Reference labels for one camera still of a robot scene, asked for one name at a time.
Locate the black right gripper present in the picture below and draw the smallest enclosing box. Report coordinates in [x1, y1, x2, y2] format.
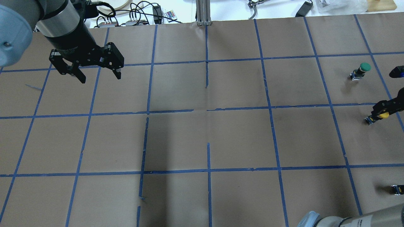
[371, 88, 404, 115]

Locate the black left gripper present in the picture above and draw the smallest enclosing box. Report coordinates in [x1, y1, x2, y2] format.
[49, 24, 124, 84]

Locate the yellow push button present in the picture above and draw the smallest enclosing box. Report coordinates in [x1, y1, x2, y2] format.
[364, 112, 390, 125]

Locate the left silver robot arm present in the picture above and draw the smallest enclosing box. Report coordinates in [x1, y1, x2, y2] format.
[0, 0, 124, 84]

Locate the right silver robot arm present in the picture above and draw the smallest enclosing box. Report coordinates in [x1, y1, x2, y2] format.
[298, 89, 404, 227]

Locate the green push button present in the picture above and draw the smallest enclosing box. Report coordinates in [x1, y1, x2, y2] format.
[350, 63, 372, 81]

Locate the red push button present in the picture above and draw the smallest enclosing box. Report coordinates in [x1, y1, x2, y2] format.
[391, 184, 404, 195]

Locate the wooden board stand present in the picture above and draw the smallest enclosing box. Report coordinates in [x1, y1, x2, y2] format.
[366, 0, 397, 12]

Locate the beige tray with bowl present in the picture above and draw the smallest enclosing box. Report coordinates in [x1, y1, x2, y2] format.
[96, 0, 144, 16]

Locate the colourful remote control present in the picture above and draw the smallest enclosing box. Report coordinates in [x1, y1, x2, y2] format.
[164, 10, 177, 20]

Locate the clear plastic bag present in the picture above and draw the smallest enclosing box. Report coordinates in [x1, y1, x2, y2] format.
[313, 0, 368, 15]

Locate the black power adapter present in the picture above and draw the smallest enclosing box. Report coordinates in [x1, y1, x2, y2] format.
[295, 0, 313, 17]

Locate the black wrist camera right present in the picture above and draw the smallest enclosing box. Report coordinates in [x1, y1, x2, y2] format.
[389, 66, 404, 79]

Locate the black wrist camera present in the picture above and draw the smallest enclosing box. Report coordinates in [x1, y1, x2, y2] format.
[70, 0, 107, 21]
[389, 66, 404, 79]

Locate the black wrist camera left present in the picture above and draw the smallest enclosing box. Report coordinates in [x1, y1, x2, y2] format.
[70, 0, 107, 21]

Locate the aluminium frame post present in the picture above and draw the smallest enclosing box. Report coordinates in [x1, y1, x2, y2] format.
[196, 0, 212, 26]

